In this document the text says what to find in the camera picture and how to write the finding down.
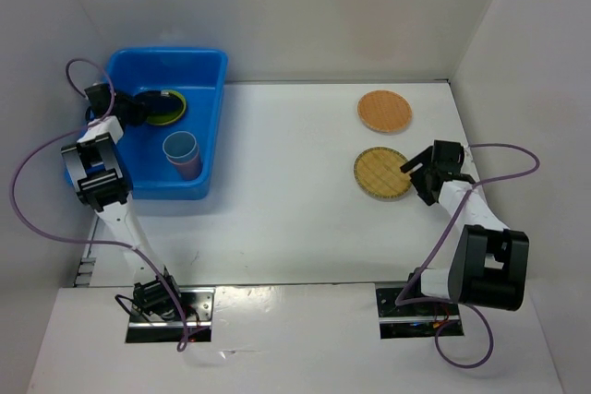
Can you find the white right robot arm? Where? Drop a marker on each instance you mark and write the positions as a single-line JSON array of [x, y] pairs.
[[478, 260]]

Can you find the brown woven bamboo tray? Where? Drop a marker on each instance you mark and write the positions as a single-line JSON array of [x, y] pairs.
[[384, 111]]

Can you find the black plastic plate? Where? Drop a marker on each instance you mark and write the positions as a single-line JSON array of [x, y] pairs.
[[156, 100]]

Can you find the green-rimmed bamboo tray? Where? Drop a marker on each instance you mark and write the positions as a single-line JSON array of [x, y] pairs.
[[377, 171]]

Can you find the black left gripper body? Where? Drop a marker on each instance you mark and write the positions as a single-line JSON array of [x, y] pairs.
[[121, 99]]

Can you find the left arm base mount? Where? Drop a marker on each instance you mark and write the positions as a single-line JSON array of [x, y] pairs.
[[145, 328]]

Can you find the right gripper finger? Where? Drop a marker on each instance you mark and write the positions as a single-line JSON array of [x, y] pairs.
[[424, 179], [420, 163]]

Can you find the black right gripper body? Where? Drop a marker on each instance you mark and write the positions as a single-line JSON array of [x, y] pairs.
[[428, 197]]

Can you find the blue plastic cup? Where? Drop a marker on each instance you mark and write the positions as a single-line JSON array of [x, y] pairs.
[[180, 147]]

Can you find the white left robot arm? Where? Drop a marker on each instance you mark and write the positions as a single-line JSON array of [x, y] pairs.
[[102, 182]]

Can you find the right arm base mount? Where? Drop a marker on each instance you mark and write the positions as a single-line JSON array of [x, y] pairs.
[[411, 321]]

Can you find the blue plastic bin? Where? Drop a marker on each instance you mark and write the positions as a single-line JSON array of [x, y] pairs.
[[198, 75]]

